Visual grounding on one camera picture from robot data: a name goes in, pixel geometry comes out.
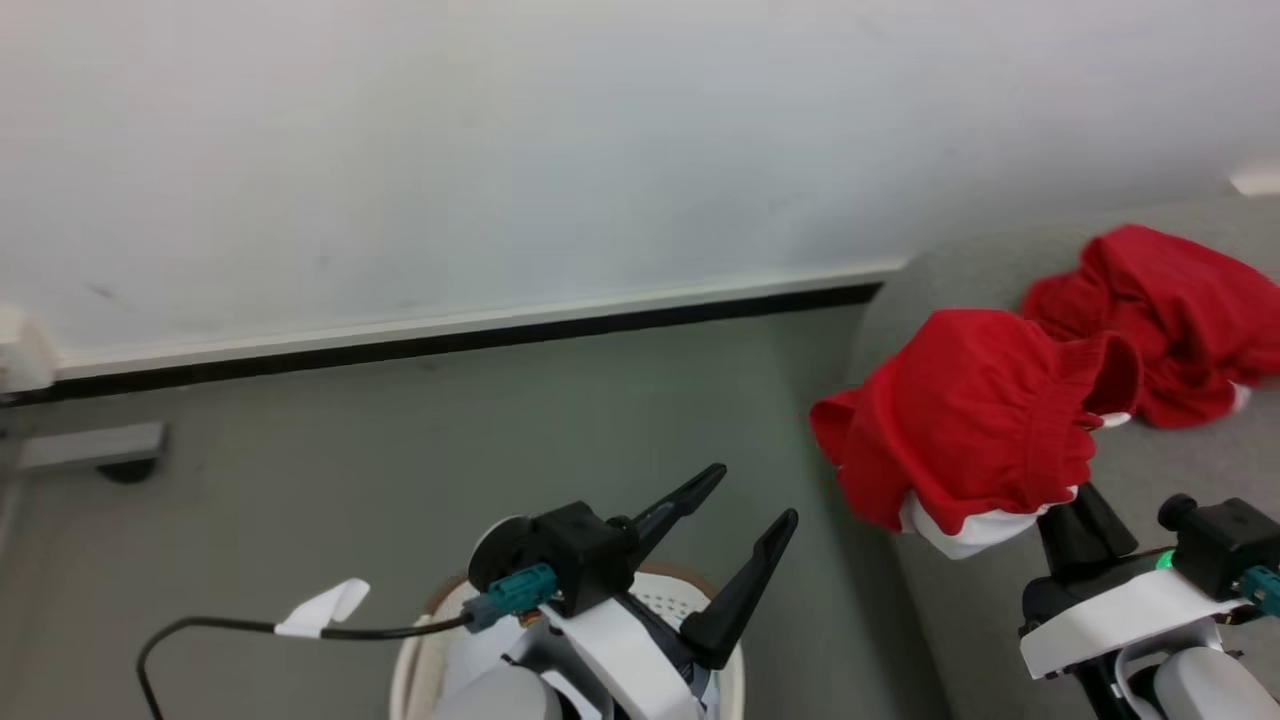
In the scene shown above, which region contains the grey fabric sofa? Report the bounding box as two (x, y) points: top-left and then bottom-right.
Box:
(843, 195), (1280, 720)

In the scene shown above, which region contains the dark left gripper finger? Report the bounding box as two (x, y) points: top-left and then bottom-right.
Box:
(626, 463), (729, 563)
(679, 508), (800, 670)

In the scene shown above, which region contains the black thin cable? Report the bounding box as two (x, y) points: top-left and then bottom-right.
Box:
(136, 614), (473, 720)

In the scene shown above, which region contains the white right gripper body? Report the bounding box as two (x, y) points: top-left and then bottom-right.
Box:
(1018, 545), (1251, 683)

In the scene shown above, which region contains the teal right camera connector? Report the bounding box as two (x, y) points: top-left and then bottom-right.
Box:
(1238, 565), (1280, 618)

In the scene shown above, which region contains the white plastic laundry basket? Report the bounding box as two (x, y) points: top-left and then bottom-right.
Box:
(389, 563), (747, 720)

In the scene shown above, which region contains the red garment with white cuffs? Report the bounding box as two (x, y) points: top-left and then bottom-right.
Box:
(1020, 223), (1280, 431)

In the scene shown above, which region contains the grey metal frame bar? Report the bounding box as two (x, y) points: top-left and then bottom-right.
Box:
(0, 400), (167, 477)

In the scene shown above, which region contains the teal left camera connector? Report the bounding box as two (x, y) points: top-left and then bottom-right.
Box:
(461, 563), (559, 633)

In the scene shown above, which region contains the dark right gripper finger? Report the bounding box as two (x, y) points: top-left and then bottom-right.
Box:
(1037, 483), (1140, 581)

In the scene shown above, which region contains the white wall socket box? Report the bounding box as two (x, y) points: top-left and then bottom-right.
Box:
(0, 308), (57, 397)

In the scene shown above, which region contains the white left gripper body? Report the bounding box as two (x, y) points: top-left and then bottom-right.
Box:
(500, 585), (723, 720)

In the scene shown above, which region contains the red garment with elastic waistband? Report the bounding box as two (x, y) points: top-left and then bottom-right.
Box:
(808, 308), (1143, 561)

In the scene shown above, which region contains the teal camera connector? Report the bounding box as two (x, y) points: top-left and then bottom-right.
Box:
(1238, 565), (1280, 618)
(461, 563), (559, 633)

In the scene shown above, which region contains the white cable tag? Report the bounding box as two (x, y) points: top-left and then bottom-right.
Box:
(274, 577), (371, 639)

